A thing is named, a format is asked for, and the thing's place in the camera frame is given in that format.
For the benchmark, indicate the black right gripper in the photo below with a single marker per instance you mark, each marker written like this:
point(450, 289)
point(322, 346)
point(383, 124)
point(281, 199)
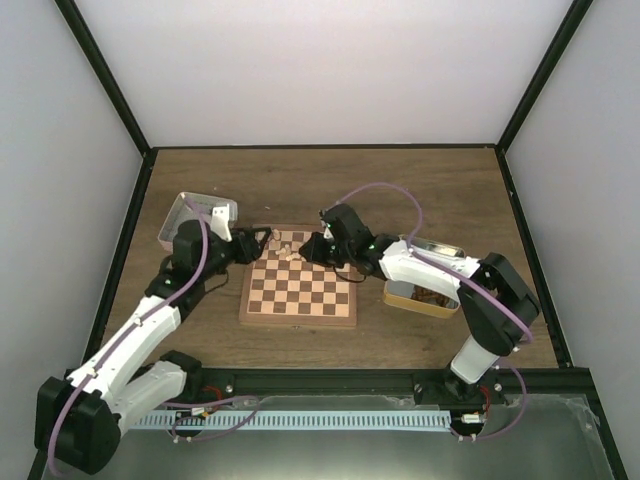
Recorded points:
point(312, 251)

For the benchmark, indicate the dark brown chess pieces pile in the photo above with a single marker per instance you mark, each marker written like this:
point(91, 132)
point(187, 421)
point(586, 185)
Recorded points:
point(431, 297)

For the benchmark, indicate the yellow metal tin tray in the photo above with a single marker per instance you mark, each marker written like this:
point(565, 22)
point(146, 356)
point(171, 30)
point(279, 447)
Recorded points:
point(398, 294)

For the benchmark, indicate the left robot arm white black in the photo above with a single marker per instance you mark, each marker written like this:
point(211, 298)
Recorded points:
point(81, 419)

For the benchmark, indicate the black aluminium frame rail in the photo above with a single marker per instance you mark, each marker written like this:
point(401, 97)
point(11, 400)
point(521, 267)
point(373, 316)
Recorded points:
point(395, 382)

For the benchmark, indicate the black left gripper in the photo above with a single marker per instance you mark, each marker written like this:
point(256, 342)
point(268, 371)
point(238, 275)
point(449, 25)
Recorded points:
point(249, 250)

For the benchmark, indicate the pink metal tin tray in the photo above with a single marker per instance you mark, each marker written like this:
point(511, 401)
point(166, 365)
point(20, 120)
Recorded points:
point(187, 206)

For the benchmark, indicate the wooden chess board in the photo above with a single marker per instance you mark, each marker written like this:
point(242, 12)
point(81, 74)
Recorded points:
point(297, 293)

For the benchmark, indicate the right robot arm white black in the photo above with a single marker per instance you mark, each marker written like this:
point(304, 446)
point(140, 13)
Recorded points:
point(498, 305)

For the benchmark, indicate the light blue slotted cable duct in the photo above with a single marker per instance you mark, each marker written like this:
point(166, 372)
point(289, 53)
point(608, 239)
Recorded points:
point(402, 420)

